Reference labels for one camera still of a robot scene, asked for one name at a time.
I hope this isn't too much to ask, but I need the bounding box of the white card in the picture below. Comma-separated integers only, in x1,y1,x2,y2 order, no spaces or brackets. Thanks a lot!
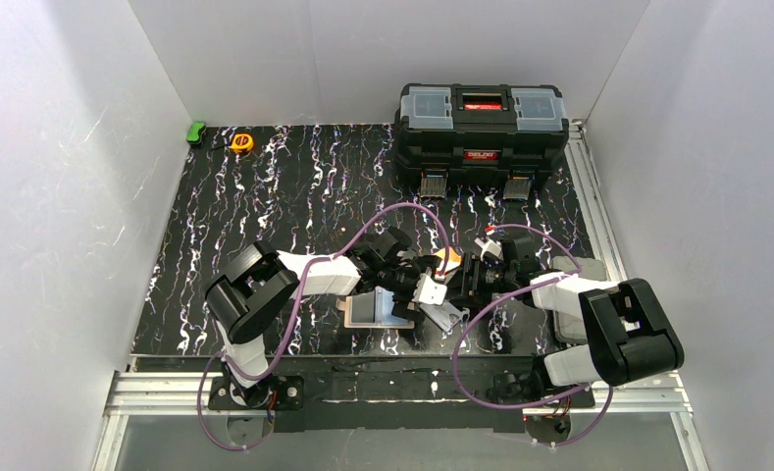
420,302,470,333

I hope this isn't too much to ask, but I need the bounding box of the black VIP card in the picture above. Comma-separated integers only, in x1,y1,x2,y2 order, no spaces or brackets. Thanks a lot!
347,291,376,325

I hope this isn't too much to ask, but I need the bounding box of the beige card holder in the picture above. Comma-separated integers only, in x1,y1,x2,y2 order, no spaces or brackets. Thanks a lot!
335,287,415,330

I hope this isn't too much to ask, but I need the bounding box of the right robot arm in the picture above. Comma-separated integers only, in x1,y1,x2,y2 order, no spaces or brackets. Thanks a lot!
457,234,685,399

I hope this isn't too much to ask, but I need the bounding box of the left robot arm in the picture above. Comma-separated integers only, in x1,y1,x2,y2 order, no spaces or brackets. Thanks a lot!
205,227,450,390

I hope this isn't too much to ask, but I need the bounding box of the orange card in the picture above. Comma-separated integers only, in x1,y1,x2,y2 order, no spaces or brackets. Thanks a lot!
433,247,462,282

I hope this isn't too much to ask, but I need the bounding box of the silver toolbox latch left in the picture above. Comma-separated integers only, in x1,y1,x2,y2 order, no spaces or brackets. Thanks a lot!
419,170,448,199

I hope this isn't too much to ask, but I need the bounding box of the silver toolbox latch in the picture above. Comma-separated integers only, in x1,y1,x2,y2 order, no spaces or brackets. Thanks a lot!
419,170,448,199
502,174,535,201

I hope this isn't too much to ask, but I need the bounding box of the grey pad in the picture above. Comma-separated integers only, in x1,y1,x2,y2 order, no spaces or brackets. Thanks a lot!
550,258,617,345

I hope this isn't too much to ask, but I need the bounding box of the silver toolbox latch right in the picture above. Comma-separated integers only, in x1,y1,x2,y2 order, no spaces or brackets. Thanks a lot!
502,174,535,201

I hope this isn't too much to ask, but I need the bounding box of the black plastic toolbox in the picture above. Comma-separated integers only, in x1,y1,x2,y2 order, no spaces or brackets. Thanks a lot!
392,83,570,194

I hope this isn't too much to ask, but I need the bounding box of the yellow tape measure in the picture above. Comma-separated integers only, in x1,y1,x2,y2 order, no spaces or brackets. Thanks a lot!
230,132,255,154

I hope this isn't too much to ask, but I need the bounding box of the green plastic object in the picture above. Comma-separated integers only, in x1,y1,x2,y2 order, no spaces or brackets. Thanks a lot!
185,122,207,147

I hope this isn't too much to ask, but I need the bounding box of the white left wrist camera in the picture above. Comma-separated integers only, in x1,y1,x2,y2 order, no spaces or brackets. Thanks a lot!
412,274,447,305

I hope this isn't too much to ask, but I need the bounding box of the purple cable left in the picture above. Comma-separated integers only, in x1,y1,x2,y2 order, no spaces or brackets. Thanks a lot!
196,202,451,453

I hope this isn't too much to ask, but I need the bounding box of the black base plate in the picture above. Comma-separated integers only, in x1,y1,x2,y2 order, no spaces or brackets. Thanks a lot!
207,353,595,434

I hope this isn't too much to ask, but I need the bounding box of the aluminium frame rail right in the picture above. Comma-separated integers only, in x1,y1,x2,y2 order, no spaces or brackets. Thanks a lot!
565,120,629,282

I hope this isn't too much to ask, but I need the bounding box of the aluminium frame rail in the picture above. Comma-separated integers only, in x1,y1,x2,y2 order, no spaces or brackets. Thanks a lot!
94,372,709,470
565,120,629,282

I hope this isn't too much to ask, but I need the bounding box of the aluminium frame rail front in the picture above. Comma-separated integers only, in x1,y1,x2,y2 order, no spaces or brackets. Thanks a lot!
94,372,709,470

